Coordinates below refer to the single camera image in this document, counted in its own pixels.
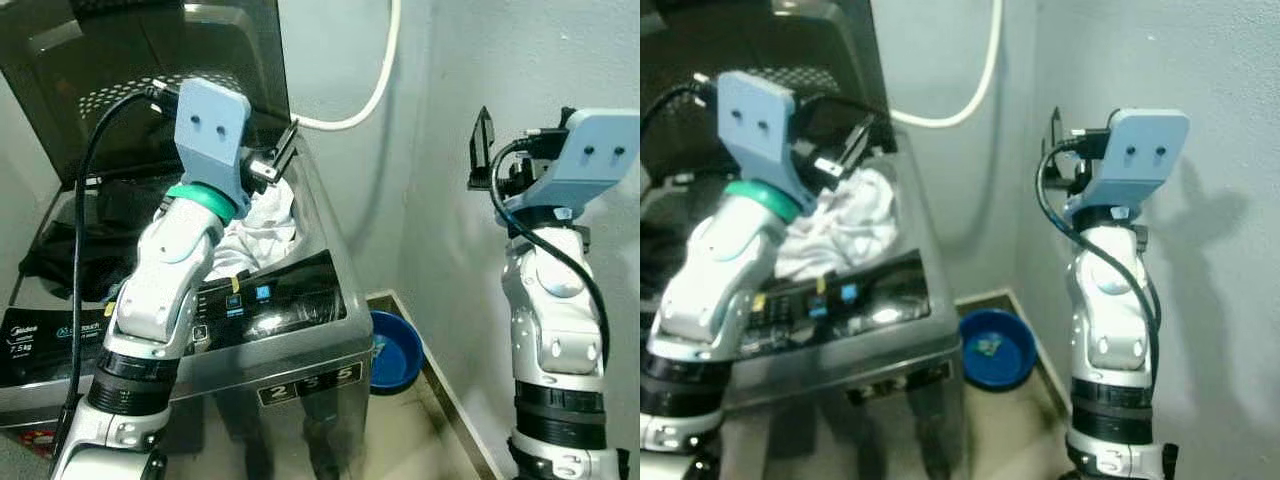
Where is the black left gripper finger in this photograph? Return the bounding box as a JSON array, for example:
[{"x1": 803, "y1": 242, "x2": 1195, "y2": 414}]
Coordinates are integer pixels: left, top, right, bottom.
[
  {"x1": 264, "y1": 119, "x2": 302, "y2": 181},
  {"x1": 838, "y1": 113, "x2": 878, "y2": 173}
]

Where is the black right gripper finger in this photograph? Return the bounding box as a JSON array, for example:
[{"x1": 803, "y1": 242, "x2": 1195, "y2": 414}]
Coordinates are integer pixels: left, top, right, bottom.
[
  {"x1": 1047, "y1": 104, "x2": 1066, "y2": 183},
  {"x1": 469, "y1": 104, "x2": 498, "y2": 187}
]

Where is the white cloth garment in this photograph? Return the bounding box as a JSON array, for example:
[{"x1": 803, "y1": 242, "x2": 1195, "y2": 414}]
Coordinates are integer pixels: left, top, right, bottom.
[
  {"x1": 774, "y1": 163, "x2": 903, "y2": 283},
  {"x1": 204, "y1": 174, "x2": 300, "y2": 283}
]

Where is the grey top-load washing machine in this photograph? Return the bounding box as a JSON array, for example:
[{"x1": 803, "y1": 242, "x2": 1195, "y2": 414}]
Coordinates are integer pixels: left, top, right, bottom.
[
  {"x1": 0, "y1": 128, "x2": 377, "y2": 480},
  {"x1": 640, "y1": 128, "x2": 968, "y2": 480}
]

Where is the dark tinted washer lid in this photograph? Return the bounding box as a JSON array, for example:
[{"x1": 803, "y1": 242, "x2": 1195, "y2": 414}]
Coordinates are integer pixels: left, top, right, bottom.
[
  {"x1": 640, "y1": 0, "x2": 898, "y2": 193},
  {"x1": 0, "y1": 0, "x2": 294, "y2": 193}
]

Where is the small blue plastic basin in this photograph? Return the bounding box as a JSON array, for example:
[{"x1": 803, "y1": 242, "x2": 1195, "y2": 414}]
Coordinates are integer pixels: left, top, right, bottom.
[
  {"x1": 957, "y1": 307, "x2": 1040, "y2": 392},
  {"x1": 367, "y1": 309, "x2": 427, "y2": 394}
]

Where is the light blue left wrist camera mount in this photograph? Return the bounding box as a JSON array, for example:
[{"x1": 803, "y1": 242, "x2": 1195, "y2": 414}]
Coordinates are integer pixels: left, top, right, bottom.
[
  {"x1": 172, "y1": 76, "x2": 254, "y2": 217},
  {"x1": 716, "y1": 69, "x2": 803, "y2": 213}
]

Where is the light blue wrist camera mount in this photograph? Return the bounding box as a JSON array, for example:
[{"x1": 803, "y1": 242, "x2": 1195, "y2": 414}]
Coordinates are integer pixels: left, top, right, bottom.
[
  {"x1": 528, "y1": 107, "x2": 641, "y2": 213},
  {"x1": 716, "y1": 69, "x2": 803, "y2": 213},
  {"x1": 172, "y1": 76, "x2": 254, "y2": 217},
  {"x1": 1073, "y1": 107, "x2": 1192, "y2": 218}
]

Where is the light blue right wrist camera mount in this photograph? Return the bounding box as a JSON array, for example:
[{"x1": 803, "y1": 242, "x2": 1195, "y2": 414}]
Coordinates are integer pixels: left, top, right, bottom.
[
  {"x1": 1073, "y1": 107, "x2": 1192, "y2": 218},
  {"x1": 528, "y1": 107, "x2": 641, "y2": 213}
]

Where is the white water hose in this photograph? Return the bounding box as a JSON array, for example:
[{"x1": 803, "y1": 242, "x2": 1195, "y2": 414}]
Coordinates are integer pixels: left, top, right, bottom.
[
  {"x1": 289, "y1": 0, "x2": 404, "y2": 134},
  {"x1": 889, "y1": 0, "x2": 1005, "y2": 130}
]

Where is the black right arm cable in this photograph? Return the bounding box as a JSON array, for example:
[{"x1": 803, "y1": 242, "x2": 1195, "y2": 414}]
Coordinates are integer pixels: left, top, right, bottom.
[
  {"x1": 1034, "y1": 138, "x2": 1163, "y2": 393},
  {"x1": 487, "y1": 133, "x2": 614, "y2": 373}
]

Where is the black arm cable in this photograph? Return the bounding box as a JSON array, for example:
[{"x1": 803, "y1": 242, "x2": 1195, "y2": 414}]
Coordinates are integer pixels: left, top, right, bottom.
[
  {"x1": 487, "y1": 133, "x2": 614, "y2": 373},
  {"x1": 1034, "y1": 138, "x2": 1163, "y2": 393},
  {"x1": 640, "y1": 78, "x2": 723, "y2": 143},
  {"x1": 50, "y1": 84, "x2": 183, "y2": 453}
]

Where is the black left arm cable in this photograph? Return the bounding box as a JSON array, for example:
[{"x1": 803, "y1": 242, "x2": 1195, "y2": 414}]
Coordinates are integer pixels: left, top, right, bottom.
[
  {"x1": 50, "y1": 84, "x2": 183, "y2": 453},
  {"x1": 640, "y1": 78, "x2": 723, "y2": 143}
]

